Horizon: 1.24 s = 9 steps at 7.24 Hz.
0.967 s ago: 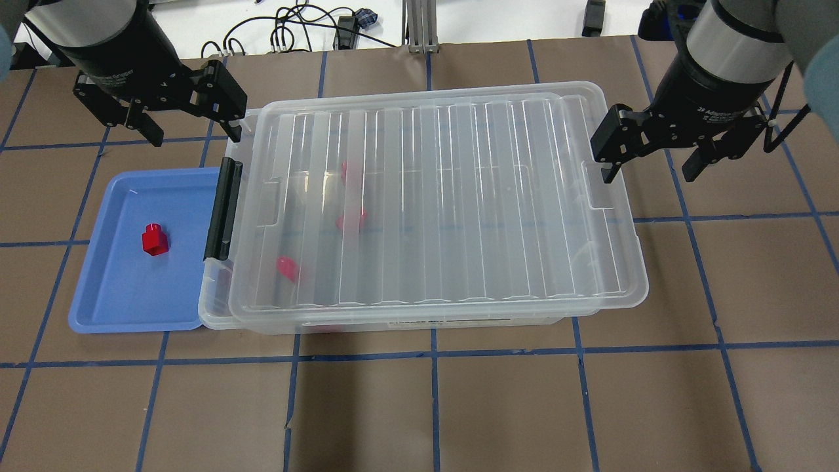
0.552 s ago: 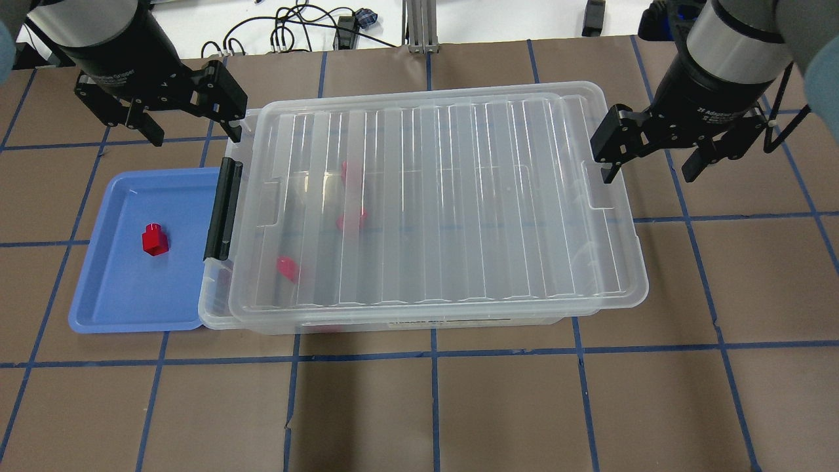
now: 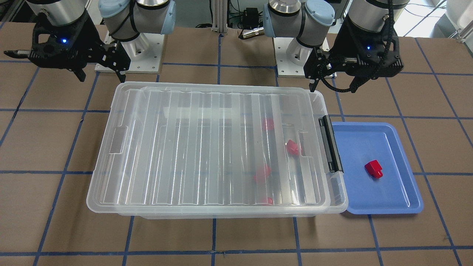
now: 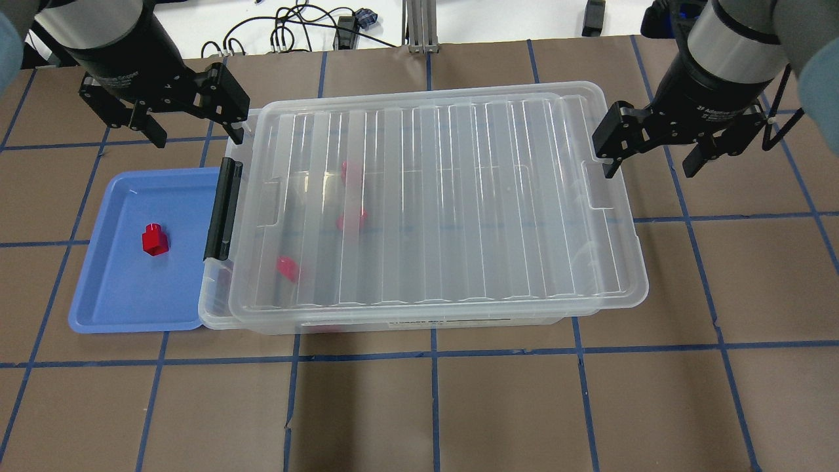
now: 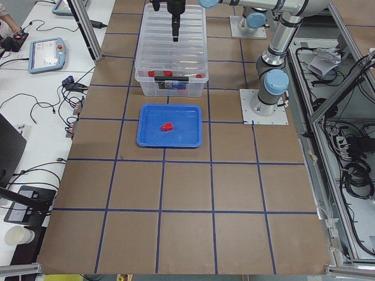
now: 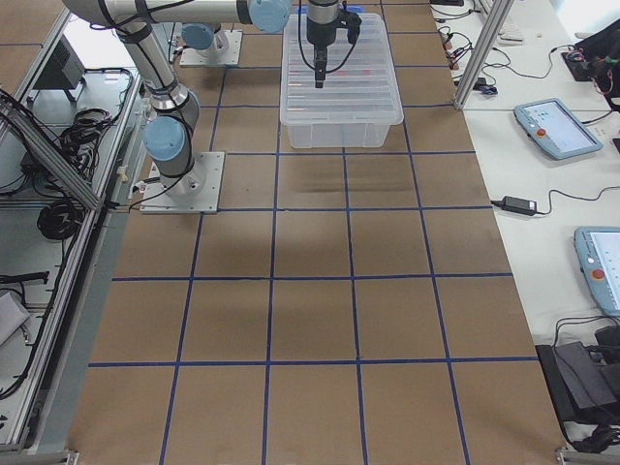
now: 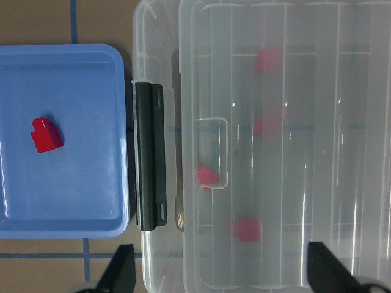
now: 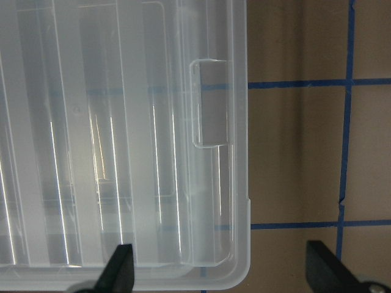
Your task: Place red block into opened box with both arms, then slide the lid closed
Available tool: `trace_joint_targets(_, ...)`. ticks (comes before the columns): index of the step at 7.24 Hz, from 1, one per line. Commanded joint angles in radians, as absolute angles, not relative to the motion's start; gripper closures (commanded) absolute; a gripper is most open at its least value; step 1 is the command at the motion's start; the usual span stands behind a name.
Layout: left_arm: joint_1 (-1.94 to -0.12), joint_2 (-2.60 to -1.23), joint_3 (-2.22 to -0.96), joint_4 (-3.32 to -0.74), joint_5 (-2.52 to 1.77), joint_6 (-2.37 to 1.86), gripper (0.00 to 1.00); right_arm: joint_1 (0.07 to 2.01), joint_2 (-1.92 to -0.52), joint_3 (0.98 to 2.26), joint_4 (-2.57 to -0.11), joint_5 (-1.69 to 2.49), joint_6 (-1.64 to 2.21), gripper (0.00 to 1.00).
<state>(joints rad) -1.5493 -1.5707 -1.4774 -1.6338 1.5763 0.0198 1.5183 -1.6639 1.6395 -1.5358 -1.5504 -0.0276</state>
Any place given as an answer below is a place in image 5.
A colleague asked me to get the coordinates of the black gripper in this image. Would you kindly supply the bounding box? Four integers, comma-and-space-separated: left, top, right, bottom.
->
167, 0, 186, 42

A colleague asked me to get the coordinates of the clear plastic box lid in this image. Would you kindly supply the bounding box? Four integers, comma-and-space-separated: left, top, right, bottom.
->
135, 3, 208, 74

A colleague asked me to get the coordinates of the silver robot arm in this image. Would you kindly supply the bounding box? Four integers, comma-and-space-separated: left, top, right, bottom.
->
237, 6, 267, 34
198, 1, 329, 117

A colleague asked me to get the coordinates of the clear plastic storage box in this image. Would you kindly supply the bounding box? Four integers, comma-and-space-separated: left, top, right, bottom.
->
135, 70, 209, 97

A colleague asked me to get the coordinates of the black power adapter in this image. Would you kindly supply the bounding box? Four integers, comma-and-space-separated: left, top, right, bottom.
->
90, 20, 108, 29

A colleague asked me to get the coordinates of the blue plastic tray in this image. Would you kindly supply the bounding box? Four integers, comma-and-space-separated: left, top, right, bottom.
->
137, 104, 202, 148

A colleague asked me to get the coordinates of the blue teach pendant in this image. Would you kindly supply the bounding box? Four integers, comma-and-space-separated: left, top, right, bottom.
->
52, 0, 90, 16
28, 37, 66, 74

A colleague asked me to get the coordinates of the black monitor stand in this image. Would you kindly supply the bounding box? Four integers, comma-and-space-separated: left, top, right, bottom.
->
1, 185, 56, 226

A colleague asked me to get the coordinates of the white paper cup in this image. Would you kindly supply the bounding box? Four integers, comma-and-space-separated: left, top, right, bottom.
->
4, 225, 35, 246

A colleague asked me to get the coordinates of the black box latch handle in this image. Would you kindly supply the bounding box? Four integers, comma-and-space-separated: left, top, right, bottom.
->
154, 76, 189, 83

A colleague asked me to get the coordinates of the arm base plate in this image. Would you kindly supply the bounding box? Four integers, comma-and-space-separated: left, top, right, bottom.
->
229, 16, 267, 40
240, 89, 288, 125

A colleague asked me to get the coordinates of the aluminium frame post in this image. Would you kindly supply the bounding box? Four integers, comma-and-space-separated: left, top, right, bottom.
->
67, 0, 103, 61

